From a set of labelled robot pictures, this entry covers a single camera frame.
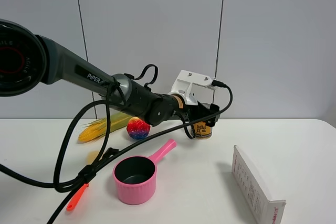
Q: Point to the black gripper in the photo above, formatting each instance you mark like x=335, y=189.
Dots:
x=194, y=112

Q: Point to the gold Red Bull can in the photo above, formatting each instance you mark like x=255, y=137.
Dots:
x=200, y=130

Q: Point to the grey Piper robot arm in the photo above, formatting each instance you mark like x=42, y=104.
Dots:
x=28, y=59

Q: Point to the rainbow toy ball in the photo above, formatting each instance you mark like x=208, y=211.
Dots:
x=137, y=129

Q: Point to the pink saucepan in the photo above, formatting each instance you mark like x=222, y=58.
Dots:
x=135, y=176

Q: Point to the toy corn cob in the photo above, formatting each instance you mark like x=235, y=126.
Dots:
x=97, y=128

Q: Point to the white red-lettered carton box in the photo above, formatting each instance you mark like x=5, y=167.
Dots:
x=264, y=207

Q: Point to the orange plastic spatula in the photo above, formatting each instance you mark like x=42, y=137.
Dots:
x=76, y=197

